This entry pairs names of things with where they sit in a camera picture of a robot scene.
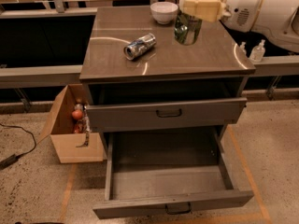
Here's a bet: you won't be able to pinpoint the grey drawer cabinet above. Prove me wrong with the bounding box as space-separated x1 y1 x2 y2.
79 3 257 220

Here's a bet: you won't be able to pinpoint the black power cable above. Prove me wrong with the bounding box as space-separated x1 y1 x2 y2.
0 122 37 170

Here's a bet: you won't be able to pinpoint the upper grey drawer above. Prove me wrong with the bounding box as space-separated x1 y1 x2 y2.
87 97 247 133

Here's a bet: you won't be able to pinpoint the cardboard box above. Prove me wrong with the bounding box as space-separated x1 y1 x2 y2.
38 84 106 163

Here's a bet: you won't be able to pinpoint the green drink can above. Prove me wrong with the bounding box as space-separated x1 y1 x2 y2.
174 10 202 46

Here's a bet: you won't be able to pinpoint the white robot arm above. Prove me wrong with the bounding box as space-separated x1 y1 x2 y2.
179 0 299 52

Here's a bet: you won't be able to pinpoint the snack packets in box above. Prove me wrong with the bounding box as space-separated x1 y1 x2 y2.
72 103 91 147

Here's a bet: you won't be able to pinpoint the orange round fruit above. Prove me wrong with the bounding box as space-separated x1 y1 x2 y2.
72 110 83 120

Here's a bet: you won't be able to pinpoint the clear sanitizer bottle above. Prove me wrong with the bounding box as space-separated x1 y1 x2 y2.
249 39 265 62

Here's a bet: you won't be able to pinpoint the white ceramic bowl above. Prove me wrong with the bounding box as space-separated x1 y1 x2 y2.
150 2 178 24

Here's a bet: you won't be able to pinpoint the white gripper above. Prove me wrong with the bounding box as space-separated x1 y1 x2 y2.
179 0 262 33

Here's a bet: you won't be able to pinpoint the silver blue can lying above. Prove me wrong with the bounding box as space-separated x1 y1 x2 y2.
123 34 156 61

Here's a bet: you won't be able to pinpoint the small clear pump bottle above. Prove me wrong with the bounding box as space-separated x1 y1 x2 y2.
239 42 247 54

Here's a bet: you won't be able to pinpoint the open middle grey drawer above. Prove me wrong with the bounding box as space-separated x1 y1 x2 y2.
93 126 253 219

